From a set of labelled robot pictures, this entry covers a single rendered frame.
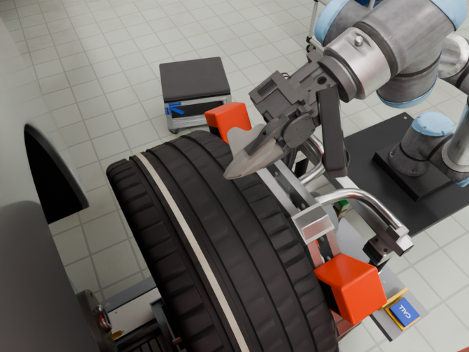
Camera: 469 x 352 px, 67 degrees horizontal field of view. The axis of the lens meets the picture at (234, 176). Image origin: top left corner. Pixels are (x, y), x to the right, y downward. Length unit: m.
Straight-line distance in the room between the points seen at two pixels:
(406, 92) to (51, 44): 3.13
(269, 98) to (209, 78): 1.71
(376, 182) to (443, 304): 0.64
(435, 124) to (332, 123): 1.27
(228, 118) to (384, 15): 0.37
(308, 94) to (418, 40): 0.15
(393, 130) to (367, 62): 1.63
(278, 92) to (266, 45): 2.64
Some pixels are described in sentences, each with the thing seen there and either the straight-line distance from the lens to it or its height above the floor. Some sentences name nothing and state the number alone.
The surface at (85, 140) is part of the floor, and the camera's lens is 2.48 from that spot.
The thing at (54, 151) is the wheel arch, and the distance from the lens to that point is 0.97.
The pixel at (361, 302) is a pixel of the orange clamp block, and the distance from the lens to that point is 0.63.
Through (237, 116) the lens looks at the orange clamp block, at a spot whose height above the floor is 1.15.
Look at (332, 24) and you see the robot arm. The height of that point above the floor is 1.34.
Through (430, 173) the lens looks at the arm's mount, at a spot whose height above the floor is 0.34.
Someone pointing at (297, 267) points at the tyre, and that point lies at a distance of 0.59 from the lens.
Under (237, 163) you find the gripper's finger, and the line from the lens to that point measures 0.48.
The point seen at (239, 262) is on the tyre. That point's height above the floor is 1.16.
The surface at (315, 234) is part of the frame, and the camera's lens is 0.65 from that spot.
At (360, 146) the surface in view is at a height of 0.30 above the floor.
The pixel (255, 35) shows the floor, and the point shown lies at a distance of 3.25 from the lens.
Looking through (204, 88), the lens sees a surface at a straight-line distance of 2.13.
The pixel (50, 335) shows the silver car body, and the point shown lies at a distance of 0.31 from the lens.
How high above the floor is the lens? 1.67
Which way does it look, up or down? 53 degrees down
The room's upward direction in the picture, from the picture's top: straight up
